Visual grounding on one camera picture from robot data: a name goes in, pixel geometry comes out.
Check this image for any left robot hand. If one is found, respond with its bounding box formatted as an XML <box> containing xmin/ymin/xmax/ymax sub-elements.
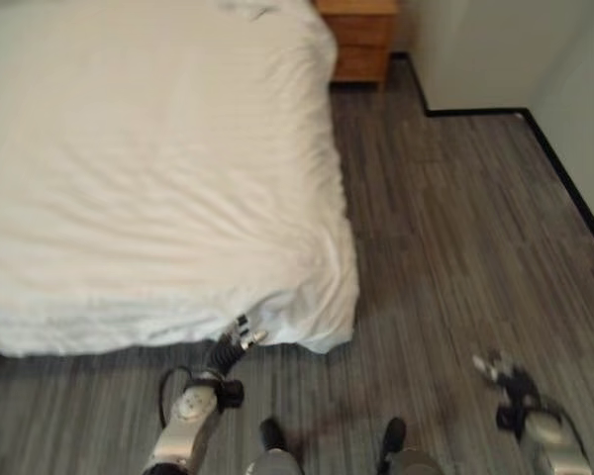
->
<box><xmin>206</xmin><ymin>312</ymin><xmax>268</xmax><ymax>373</ymax></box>

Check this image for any wooden nightstand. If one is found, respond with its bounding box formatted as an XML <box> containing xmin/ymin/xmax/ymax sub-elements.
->
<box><xmin>312</xmin><ymin>0</ymin><xmax>399</xmax><ymax>91</ymax></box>

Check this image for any left robot leg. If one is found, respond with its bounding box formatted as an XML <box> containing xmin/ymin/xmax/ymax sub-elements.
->
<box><xmin>247</xmin><ymin>418</ymin><xmax>302</xmax><ymax>475</ymax></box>

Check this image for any black baseboard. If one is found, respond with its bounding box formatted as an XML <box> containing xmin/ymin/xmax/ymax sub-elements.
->
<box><xmin>388</xmin><ymin>49</ymin><xmax>594</xmax><ymax>258</ymax></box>

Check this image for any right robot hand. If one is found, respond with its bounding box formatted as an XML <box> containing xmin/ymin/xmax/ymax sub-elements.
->
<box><xmin>472</xmin><ymin>349</ymin><xmax>541</xmax><ymax>403</ymax></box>

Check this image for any white bed duvet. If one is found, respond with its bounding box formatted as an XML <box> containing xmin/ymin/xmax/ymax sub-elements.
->
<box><xmin>0</xmin><ymin>0</ymin><xmax>361</xmax><ymax>359</ymax></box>

